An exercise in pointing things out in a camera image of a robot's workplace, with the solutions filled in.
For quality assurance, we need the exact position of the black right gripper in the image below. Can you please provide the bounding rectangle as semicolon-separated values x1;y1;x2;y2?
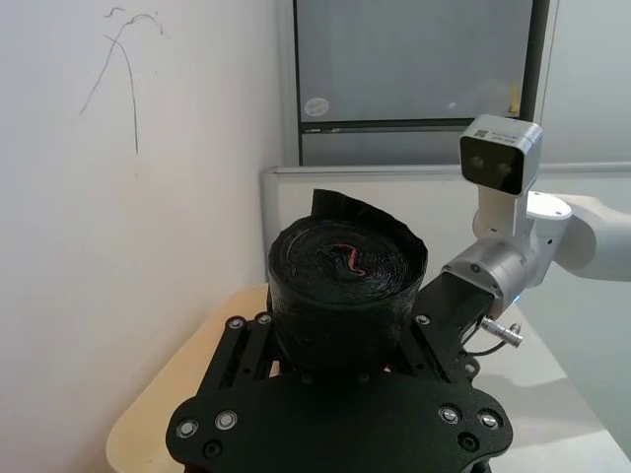
393;271;496;388

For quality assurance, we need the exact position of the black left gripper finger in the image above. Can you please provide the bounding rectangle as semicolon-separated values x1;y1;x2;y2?
212;310;282;391

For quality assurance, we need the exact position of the black bag roll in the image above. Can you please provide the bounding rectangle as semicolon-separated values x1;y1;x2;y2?
267;187;429;372

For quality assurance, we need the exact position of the dark glass window panel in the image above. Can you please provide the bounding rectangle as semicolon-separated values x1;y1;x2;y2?
293;0;551;167

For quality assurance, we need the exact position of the thin cable with silver plug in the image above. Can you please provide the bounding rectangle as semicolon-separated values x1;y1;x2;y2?
462;317;525;356

